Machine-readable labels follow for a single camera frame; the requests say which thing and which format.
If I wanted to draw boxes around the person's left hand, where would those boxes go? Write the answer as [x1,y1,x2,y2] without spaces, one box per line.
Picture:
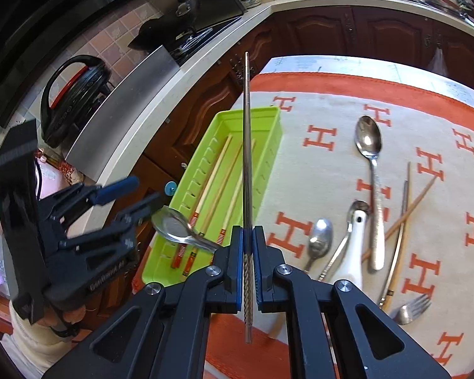
[61,306,88,324]

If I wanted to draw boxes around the small metal spoon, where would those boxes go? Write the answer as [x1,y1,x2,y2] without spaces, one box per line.
[302,218,335,274]

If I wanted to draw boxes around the brown wooden chopstick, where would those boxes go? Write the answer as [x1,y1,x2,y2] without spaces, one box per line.
[361,176,438,263]

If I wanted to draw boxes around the black red pressure cooker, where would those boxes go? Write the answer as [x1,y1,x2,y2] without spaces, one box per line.
[39,54,112,148]

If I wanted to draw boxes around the brown wooden cabinets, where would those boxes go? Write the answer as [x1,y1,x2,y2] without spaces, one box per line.
[79,6,474,324]

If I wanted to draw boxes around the metal fork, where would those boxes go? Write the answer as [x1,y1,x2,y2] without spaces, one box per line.
[391,294,433,326]

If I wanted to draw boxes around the white ceramic spoon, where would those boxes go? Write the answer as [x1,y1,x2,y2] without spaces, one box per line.
[334,210,369,291]

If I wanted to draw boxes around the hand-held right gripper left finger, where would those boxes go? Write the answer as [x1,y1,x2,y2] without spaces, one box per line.
[41,225,247,379]

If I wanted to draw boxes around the green plastic utensil tray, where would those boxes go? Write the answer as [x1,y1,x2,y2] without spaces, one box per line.
[132,106,282,297]

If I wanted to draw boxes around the large textured-handle metal spoon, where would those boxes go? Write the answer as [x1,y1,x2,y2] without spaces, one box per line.
[355,115,387,272]

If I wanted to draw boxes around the twisted metal chopstick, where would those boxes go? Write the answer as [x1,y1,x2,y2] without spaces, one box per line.
[243,51,255,344]

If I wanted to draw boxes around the red-striped bamboo chopstick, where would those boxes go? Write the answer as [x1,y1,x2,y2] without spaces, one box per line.
[209,139,257,265]
[183,146,243,276]
[173,133,234,269]

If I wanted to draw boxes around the orange white printed blanket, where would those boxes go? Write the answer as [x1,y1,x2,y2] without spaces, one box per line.
[203,72,474,379]

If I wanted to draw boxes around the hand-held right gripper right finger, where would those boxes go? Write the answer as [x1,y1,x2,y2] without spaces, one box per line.
[254,225,451,379]

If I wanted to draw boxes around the hanging plastic bag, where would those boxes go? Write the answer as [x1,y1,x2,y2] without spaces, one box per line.
[427,47,449,75]

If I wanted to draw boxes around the red frying pan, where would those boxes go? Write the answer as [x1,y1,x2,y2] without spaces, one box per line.
[421,0,465,12]

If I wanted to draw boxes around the black gas stove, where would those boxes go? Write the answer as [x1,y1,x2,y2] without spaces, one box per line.
[170,16,246,66]

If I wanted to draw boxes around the person's cream sweater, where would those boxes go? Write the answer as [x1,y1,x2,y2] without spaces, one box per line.
[0,298,89,379]

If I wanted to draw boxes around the black wall cabinet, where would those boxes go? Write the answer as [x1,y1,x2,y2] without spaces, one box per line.
[0,0,141,127]

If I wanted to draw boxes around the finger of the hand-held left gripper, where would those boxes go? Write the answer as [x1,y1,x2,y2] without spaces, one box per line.
[58,192,165,250]
[43,176,140,230]

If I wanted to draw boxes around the black wok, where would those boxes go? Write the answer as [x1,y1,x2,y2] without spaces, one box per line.
[128,16,206,52]

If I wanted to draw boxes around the curved-handle metal spoon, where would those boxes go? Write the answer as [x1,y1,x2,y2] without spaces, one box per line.
[319,200,371,282]

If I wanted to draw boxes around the long tan chopstick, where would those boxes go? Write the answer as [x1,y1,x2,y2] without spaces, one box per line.
[378,161,412,310]

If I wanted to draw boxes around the metal soup spoon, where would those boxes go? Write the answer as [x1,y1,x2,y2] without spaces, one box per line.
[151,206,221,252]

